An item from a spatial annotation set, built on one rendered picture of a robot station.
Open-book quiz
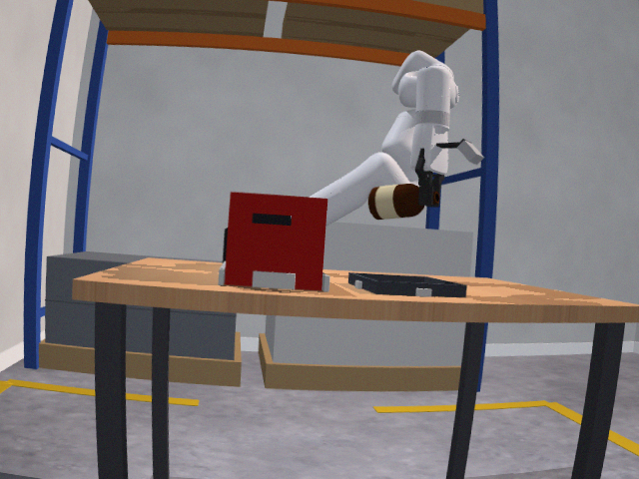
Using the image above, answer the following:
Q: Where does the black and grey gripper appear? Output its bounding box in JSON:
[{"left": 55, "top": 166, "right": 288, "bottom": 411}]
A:
[{"left": 410, "top": 123, "right": 449, "bottom": 208}]

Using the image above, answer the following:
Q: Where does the brown bottle with cream base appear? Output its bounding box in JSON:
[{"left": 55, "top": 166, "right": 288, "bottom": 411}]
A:
[{"left": 368, "top": 184, "right": 424, "bottom": 220}]

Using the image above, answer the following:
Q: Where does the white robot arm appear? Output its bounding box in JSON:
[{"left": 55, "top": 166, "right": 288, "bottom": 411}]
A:
[{"left": 309, "top": 51, "right": 484, "bottom": 227}]

